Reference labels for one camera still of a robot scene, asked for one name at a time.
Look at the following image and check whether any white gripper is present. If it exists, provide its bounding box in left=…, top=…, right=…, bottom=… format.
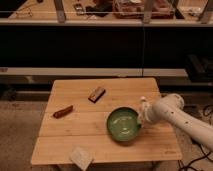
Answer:
left=138, top=96, right=150, bottom=124

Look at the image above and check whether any green ceramic bowl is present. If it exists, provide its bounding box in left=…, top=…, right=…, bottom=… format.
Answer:
left=106, top=107, right=141, bottom=142

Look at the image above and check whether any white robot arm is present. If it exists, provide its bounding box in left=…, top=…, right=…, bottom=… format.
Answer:
left=138, top=93, right=213, bottom=152

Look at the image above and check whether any brown rectangular block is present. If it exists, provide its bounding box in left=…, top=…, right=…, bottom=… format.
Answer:
left=88, top=87, right=106, bottom=103

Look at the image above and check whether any wooden table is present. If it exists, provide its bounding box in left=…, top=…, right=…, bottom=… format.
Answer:
left=31, top=78, right=182, bottom=165

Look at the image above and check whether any white folded cloth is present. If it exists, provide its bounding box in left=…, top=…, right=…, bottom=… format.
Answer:
left=70, top=147, right=93, bottom=171

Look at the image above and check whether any brown sausage-shaped toy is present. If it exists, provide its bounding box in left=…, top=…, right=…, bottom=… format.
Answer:
left=53, top=105, right=73, bottom=119

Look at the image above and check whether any brown tray on shelf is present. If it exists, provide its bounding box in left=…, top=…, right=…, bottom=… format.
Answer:
left=113, top=0, right=175, bottom=18

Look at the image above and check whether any long metal shelf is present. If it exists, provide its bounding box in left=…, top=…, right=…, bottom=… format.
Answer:
left=0, top=0, right=213, bottom=27

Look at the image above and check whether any black cable on floor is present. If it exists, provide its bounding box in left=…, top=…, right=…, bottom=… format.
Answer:
left=177, top=143, right=213, bottom=171

